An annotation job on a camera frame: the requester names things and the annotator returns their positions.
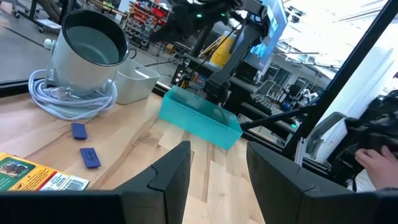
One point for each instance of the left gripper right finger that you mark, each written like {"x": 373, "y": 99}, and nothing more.
{"x": 280, "y": 193}

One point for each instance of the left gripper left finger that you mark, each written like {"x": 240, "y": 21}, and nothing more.
{"x": 161, "y": 193}

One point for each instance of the small dark blue eraser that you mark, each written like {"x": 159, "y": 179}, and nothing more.
{"x": 90, "y": 157}
{"x": 79, "y": 130}

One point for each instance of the yellow green card box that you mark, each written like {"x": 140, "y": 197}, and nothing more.
{"x": 31, "y": 177}

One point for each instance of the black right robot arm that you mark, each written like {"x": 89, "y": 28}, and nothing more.
{"x": 236, "y": 53}

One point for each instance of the parts bin shelf rack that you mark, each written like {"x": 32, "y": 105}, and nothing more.
{"x": 144, "y": 21}

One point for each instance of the white plastic chair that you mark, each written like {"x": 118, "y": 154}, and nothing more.
{"x": 323, "y": 137}

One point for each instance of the black computer monitor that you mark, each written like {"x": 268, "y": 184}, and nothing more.
{"x": 267, "y": 31}

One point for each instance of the translucent teal green bin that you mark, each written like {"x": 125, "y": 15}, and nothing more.
{"x": 199, "y": 119}

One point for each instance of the white plastic bin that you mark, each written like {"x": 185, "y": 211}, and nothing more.
{"x": 133, "y": 84}

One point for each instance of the person's hand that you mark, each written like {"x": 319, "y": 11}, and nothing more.
{"x": 376, "y": 168}

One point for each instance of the white spotlight lamp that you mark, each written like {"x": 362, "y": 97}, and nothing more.
{"x": 81, "y": 62}

